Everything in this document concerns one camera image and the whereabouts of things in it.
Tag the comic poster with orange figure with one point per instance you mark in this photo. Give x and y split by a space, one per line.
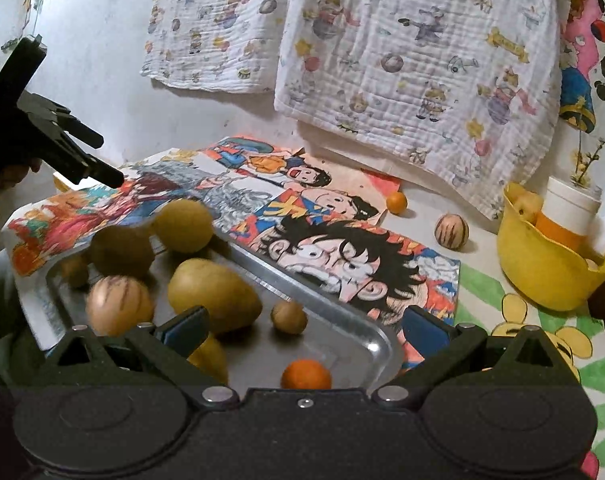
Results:
292 175

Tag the small tangerine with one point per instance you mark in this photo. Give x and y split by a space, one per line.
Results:
396 202
306 376

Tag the dry flower twig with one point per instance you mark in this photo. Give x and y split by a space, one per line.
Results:
585 162

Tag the large printed white blanket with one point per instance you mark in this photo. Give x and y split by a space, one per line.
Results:
417 70

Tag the yellow fruit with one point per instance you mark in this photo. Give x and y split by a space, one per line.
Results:
527 207
210 357

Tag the yellow plastic bowl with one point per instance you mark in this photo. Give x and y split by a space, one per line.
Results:
542 265

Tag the white and orange jar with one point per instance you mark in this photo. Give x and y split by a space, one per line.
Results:
565 215

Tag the person's left hand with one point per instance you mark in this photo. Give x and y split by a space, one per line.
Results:
12 177

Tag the metal tray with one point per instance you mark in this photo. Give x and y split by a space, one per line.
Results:
332 340

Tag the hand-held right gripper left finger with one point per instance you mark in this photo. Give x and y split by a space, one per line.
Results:
185 329

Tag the green-brown pear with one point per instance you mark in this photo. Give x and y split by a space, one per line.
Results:
121 251

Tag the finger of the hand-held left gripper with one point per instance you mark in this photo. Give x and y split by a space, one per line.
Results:
75 130
95 170

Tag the pink cartoon wall poster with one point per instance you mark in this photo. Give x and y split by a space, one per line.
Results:
587 45

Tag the red paper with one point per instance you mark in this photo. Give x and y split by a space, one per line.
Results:
382 180

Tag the large yellow mango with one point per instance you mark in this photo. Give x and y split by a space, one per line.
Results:
215 296

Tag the striped round fruit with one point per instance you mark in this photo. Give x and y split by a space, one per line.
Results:
120 306
451 230

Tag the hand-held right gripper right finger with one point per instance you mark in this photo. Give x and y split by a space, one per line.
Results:
425 329

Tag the comic poster with grey hair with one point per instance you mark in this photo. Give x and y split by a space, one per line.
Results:
132 195

